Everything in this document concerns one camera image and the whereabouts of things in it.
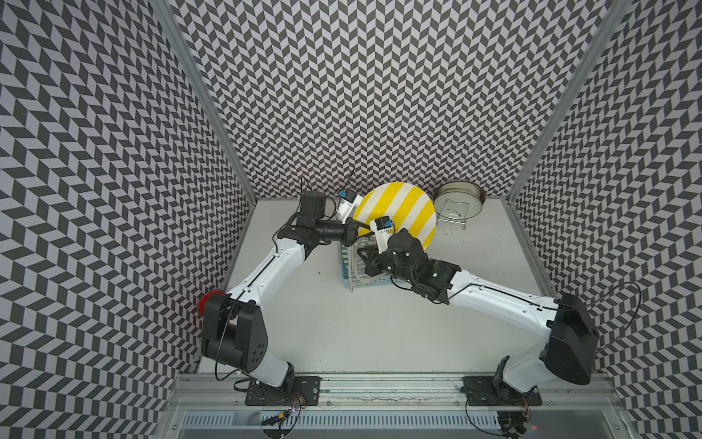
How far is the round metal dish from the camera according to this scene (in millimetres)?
1008

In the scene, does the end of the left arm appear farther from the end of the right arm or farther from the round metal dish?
the round metal dish

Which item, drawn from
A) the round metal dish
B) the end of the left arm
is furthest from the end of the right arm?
the round metal dish
